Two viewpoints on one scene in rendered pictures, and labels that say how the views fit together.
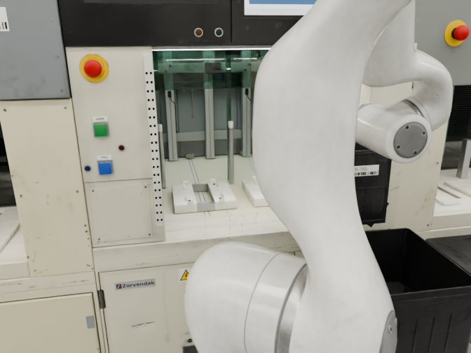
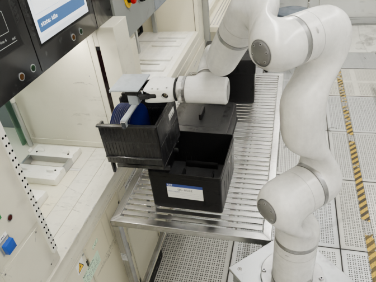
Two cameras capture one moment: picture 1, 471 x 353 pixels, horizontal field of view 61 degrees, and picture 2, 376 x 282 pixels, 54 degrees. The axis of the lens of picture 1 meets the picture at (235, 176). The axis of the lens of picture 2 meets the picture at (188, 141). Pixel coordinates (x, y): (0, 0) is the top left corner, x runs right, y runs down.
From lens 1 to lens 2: 83 cm
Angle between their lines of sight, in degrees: 57
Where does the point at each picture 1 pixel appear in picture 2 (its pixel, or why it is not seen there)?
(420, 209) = not seen: hidden behind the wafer
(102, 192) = (12, 267)
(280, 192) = (320, 147)
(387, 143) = (225, 98)
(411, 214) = not seen: hidden behind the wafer
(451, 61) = (131, 17)
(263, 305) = (316, 191)
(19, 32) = not seen: outside the picture
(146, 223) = (46, 258)
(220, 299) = (304, 203)
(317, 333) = (335, 182)
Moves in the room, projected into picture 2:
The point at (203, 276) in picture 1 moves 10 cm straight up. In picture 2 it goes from (291, 202) to (294, 169)
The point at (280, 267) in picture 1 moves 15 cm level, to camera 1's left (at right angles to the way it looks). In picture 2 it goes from (305, 175) to (292, 220)
